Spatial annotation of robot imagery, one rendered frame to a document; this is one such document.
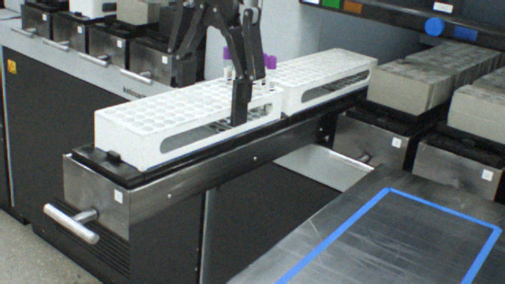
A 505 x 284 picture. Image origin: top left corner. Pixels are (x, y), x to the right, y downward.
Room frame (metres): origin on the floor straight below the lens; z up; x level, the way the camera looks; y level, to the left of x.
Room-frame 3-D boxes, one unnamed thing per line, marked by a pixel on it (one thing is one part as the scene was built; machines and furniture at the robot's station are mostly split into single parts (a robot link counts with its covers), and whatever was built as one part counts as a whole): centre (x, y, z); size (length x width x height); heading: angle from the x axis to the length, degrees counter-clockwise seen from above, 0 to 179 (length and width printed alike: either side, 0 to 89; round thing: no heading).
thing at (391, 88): (0.99, -0.25, 0.85); 0.12 x 0.02 x 0.06; 54
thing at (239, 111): (0.80, 0.02, 0.87); 0.03 x 0.01 x 0.07; 143
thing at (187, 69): (0.86, 0.11, 0.87); 0.03 x 0.01 x 0.07; 143
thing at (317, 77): (1.06, -0.10, 0.83); 0.30 x 0.10 x 0.06; 143
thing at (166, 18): (1.33, 0.19, 0.85); 0.12 x 0.02 x 0.06; 53
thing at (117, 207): (0.91, 0.00, 0.78); 0.73 x 0.14 x 0.09; 143
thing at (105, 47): (1.61, 0.18, 0.78); 0.73 x 0.14 x 0.09; 143
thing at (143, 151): (0.80, 0.08, 0.83); 0.30 x 0.10 x 0.06; 143
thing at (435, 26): (0.94, -0.27, 0.98); 0.03 x 0.01 x 0.03; 53
